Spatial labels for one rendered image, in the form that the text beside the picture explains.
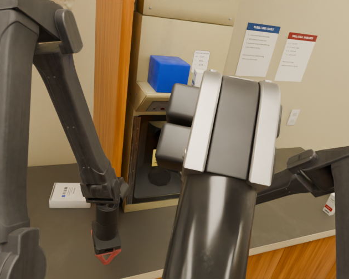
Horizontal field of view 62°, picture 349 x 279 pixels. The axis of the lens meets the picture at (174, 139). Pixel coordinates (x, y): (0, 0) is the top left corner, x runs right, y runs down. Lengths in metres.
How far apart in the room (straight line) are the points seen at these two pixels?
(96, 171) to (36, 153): 0.91
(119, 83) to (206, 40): 0.34
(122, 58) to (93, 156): 0.32
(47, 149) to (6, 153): 1.11
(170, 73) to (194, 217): 0.73
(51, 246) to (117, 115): 0.53
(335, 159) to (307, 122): 1.52
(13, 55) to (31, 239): 0.25
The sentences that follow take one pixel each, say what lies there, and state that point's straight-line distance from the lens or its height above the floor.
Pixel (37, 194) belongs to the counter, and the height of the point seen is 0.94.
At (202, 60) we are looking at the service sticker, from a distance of 1.03.
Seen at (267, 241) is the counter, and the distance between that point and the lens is 1.31.
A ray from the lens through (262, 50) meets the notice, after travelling 1.71.
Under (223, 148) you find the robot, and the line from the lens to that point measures 0.17.
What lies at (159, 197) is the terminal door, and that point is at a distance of 1.24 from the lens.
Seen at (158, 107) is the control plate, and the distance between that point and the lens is 0.96.
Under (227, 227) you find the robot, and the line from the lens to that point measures 0.16.
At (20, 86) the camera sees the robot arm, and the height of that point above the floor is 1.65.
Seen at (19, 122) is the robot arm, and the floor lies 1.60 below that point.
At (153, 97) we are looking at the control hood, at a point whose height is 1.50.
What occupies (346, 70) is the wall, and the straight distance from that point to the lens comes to 2.23.
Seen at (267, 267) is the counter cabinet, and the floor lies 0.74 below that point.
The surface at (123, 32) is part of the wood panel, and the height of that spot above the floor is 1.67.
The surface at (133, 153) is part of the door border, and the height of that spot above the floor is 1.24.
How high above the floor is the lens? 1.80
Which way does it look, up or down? 28 degrees down
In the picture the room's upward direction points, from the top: 10 degrees clockwise
